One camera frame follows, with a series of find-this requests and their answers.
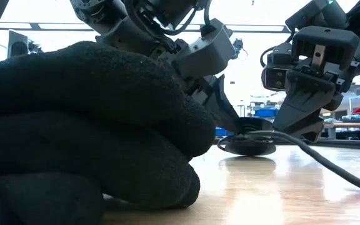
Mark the blue storage bin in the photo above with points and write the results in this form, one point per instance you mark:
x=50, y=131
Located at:
x=222, y=132
x=266, y=113

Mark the grey wrapped bundle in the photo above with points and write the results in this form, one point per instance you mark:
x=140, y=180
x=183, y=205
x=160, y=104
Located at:
x=358, y=118
x=333, y=120

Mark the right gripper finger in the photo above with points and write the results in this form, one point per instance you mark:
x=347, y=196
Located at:
x=302, y=126
x=311, y=97

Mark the wooden workbench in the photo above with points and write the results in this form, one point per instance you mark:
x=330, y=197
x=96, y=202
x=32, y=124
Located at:
x=355, y=125

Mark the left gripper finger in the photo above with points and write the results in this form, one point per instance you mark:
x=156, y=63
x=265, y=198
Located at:
x=212, y=109
x=227, y=109

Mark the black fabric bundle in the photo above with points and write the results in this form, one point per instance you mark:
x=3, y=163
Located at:
x=73, y=93

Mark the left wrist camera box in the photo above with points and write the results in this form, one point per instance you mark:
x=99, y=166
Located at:
x=205, y=53

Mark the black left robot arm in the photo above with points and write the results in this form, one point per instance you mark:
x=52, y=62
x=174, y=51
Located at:
x=120, y=28

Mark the grey box on stand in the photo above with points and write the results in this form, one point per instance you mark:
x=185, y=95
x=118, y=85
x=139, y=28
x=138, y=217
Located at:
x=17, y=40

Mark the small black device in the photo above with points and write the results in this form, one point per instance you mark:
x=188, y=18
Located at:
x=35, y=48

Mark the black camera on mount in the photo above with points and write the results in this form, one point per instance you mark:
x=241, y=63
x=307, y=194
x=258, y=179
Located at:
x=240, y=47

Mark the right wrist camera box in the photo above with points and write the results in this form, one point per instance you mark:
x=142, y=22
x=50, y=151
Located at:
x=323, y=37

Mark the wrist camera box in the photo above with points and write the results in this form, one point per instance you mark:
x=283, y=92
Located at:
x=323, y=37
x=205, y=53

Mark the LED light bar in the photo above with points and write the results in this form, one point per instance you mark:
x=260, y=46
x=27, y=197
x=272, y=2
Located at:
x=34, y=26

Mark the black aluminium table frame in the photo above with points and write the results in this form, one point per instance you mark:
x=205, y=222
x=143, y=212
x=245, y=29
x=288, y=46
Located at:
x=355, y=144

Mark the grey metal shelf rack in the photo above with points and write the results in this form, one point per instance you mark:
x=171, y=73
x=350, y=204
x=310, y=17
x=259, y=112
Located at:
x=242, y=111

